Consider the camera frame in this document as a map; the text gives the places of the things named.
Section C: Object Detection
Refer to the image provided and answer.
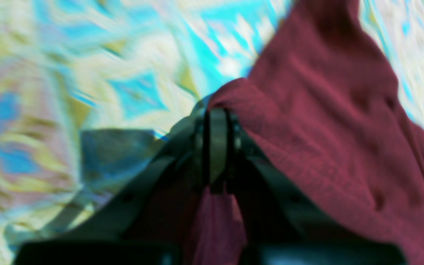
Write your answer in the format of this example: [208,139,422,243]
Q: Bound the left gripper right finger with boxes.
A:
[210,108,406,265]

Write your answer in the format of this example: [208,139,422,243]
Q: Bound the dark red t-shirt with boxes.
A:
[209,0,424,265]

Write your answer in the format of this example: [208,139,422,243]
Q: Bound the patterned tablecloth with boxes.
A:
[0,0,424,265]

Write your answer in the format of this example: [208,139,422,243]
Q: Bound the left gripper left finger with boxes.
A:
[14,109,208,265]

